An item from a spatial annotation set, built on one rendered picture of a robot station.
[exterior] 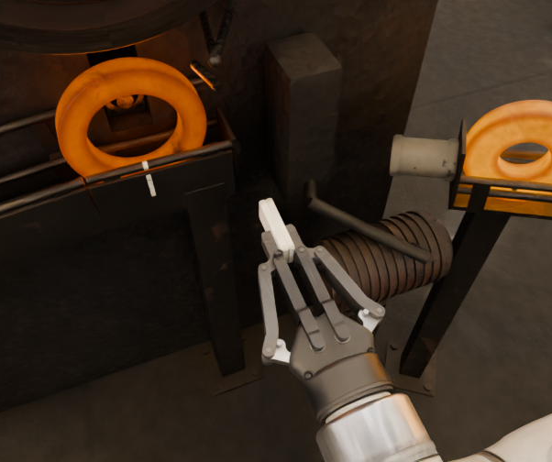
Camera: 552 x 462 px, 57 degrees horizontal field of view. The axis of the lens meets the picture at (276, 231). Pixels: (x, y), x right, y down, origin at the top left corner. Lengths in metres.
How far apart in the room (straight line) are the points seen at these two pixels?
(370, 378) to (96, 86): 0.42
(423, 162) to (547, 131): 0.16
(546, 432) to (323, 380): 0.18
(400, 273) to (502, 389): 0.61
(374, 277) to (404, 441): 0.41
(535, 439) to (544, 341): 1.00
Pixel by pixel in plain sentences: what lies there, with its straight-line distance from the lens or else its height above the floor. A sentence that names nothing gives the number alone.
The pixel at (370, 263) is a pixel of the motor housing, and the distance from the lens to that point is 0.81.
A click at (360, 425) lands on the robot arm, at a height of 0.76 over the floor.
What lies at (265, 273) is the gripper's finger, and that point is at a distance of 0.51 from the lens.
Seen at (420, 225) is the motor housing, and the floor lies 0.53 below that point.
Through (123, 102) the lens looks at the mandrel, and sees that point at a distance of 0.75.
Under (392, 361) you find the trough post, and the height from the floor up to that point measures 0.01.
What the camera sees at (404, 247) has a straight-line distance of 0.79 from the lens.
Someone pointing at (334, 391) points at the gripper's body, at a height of 0.76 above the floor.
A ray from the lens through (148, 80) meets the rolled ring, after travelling 0.63.
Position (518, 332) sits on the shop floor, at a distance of 1.46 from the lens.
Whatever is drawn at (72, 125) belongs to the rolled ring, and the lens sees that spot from 0.65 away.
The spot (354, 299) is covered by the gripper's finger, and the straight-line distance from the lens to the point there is 0.51.
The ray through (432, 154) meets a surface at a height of 0.69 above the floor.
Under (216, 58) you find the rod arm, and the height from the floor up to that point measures 0.91.
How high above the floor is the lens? 1.17
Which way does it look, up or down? 51 degrees down
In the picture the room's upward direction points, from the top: straight up
